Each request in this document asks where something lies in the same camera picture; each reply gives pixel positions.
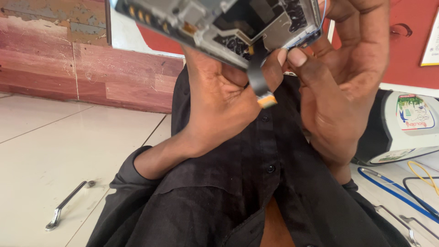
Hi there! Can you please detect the black button shirt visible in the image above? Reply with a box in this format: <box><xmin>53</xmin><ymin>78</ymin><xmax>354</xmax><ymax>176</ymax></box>
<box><xmin>86</xmin><ymin>64</ymin><xmax>412</xmax><ymax>247</ymax></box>

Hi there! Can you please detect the gold framed white sheet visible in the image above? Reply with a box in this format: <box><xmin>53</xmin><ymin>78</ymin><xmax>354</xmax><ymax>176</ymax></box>
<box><xmin>420</xmin><ymin>6</ymin><xmax>439</xmax><ymax>67</ymax></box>

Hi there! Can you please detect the person's right hand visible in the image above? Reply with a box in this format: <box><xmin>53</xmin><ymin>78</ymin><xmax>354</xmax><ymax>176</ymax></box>
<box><xmin>287</xmin><ymin>0</ymin><xmax>391</xmax><ymax>172</ymax></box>

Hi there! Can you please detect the blue cable with metal spring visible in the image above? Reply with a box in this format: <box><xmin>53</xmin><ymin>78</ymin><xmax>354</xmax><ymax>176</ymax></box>
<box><xmin>357</xmin><ymin>167</ymin><xmax>439</xmax><ymax>224</ymax></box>

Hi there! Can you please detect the person's left hand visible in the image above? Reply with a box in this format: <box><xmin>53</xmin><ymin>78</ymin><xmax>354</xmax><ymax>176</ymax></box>
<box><xmin>177</xmin><ymin>45</ymin><xmax>289</xmax><ymax>159</ymax></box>

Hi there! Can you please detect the white appliance with colourful label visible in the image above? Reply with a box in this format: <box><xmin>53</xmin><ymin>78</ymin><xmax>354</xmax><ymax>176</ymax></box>
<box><xmin>351</xmin><ymin>89</ymin><xmax>439</xmax><ymax>166</ymax></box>

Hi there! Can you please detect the yellow cable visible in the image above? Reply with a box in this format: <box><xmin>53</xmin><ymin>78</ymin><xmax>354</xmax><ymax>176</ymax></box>
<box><xmin>407</xmin><ymin>161</ymin><xmax>439</xmax><ymax>197</ymax></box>

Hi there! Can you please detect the chrome metal handle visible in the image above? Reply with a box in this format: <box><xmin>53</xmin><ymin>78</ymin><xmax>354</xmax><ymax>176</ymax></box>
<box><xmin>399</xmin><ymin>215</ymin><xmax>439</xmax><ymax>241</ymax></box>
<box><xmin>45</xmin><ymin>180</ymin><xmax>96</xmax><ymax>232</ymax></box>
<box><xmin>373</xmin><ymin>204</ymin><xmax>422</xmax><ymax>247</ymax></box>

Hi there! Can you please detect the black flex ribbon cable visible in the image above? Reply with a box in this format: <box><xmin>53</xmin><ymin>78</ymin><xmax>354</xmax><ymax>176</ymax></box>
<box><xmin>246</xmin><ymin>40</ymin><xmax>278</xmax><ymax>109</ymax></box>

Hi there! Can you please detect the smartphone without back cover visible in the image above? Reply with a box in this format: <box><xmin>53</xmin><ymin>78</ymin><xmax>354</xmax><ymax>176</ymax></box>
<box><xmin>110</xmin><ymin>0</ymin><xmax>325</xmax><ymax>71</ymax></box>

